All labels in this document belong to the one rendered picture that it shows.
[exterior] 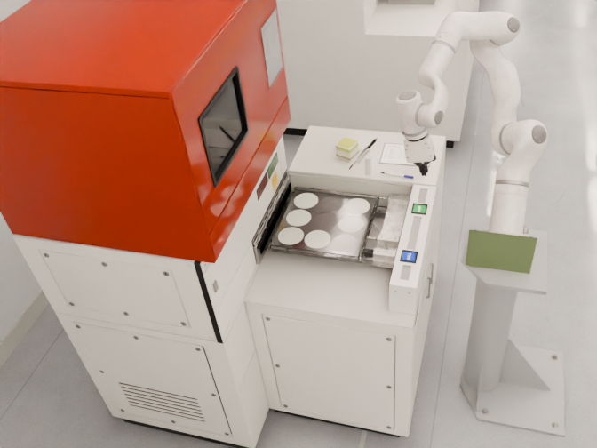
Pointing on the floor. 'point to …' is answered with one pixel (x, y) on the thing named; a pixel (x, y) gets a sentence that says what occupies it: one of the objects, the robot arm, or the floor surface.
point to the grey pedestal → (511, 353)
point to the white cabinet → (345, 360)
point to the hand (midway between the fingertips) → (423, 169)
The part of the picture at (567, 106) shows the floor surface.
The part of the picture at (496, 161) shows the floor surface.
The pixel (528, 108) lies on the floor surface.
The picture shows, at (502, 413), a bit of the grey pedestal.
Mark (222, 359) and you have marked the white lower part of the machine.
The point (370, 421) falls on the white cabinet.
